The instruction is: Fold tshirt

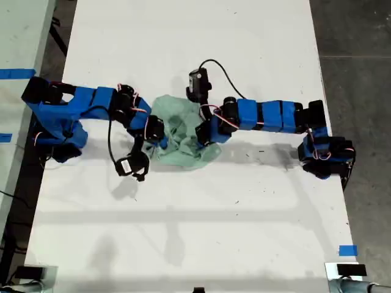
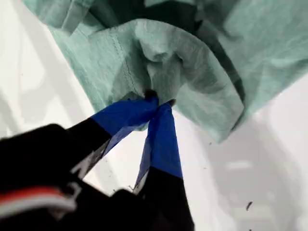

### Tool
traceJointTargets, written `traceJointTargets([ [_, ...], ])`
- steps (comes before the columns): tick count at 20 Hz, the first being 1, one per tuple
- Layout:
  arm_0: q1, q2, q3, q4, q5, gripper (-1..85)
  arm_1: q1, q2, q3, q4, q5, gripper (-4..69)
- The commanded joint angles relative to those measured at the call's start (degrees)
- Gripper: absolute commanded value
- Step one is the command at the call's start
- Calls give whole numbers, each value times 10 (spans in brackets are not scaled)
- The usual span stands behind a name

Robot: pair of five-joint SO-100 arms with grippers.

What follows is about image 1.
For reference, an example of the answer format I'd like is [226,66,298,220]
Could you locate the grey metal plate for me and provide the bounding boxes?
[324,261,364,281]
[23,264,59,293]

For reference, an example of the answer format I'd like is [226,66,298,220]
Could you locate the grey metal tube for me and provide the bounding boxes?
[328,277,391,293]
[0,280,45,293]

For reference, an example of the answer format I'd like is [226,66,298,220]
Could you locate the black table stand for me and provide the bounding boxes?
[48,16,68,57]

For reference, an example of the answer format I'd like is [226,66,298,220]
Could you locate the camera black stalk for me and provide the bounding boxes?
[130,134,150,183]
[185,87,216,125]

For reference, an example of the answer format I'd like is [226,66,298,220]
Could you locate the small black box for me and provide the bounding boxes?
[337,264,367,277]
[14,266,45,279]

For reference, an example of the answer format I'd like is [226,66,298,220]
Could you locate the pale grey side table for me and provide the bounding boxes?
[0,0,57,233]

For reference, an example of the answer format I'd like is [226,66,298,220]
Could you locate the pale green T-shirt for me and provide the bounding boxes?
[143,94,221,170]

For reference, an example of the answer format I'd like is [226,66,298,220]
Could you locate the long blue tape strip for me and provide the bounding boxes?
[0,68,37,80]

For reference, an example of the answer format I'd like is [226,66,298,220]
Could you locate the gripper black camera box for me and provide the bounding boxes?
[115,157,135,177]
[185,67,212,101]

